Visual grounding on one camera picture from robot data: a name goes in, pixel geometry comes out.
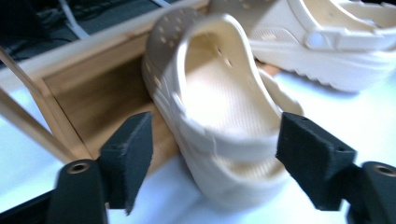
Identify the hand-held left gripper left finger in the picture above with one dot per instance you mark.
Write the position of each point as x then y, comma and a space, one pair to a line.
129, 155

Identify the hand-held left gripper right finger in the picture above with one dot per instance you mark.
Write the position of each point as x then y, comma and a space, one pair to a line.
314, 158

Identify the wooden three-tier shoe rack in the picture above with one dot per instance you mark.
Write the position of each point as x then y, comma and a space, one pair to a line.
102, 102

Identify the cream foam clog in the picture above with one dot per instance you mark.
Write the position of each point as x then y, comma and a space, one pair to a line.
218, 102
327, 46

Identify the white table mat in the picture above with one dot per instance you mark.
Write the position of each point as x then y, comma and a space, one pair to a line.
342, 115

